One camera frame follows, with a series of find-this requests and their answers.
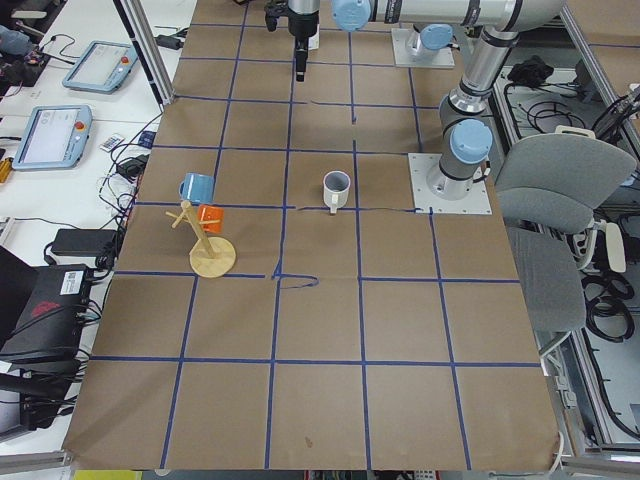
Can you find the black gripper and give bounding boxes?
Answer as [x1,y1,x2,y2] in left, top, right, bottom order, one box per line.
[288,10,319,82]

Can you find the white ceramic mug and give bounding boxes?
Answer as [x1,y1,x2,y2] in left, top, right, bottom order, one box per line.
[323,170,351,215]

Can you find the blue white milk carton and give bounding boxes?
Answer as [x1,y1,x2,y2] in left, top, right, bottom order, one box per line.
[308,28,320,51]

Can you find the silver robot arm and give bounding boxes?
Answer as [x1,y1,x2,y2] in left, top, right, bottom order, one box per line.
[331,0,565,201]
[411,23,453,54]

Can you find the black adapter on desk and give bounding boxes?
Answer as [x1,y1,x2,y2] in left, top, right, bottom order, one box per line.
[155,35,184,50]

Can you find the blue mug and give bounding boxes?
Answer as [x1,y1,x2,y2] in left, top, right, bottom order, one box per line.
[178,172,214,205]

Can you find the orange mug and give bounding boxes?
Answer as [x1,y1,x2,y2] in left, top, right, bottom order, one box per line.
[197,204,224,234]

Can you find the far teach pendant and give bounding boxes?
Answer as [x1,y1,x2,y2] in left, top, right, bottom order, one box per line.
[62,41,138,94]

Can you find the teach pendant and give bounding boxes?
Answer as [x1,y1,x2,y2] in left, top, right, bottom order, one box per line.
[12,105,93,171]
[62,41,138,94]

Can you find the white remote control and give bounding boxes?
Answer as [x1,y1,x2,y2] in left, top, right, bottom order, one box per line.
[99,134,125,153]

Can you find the near teach pendant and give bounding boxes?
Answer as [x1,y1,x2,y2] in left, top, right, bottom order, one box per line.
[12,105,93,171]

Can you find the black power adapter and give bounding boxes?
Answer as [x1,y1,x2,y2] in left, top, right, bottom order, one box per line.
[50,229,116,257]

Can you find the grey office chair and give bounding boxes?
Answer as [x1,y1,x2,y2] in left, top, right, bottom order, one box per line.
[495,127,637,357]

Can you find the black red computer box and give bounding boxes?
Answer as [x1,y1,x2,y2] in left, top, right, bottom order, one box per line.
[1,248,92,364]

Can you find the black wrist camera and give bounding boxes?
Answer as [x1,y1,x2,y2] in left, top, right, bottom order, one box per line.
[264,0,288,32]

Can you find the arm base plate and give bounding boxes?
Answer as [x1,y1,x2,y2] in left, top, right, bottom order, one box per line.
[408,153,492,215]
[391,28,455,69]

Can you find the aluminium frame post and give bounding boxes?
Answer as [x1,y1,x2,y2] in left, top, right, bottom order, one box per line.
[113,0,175,106]

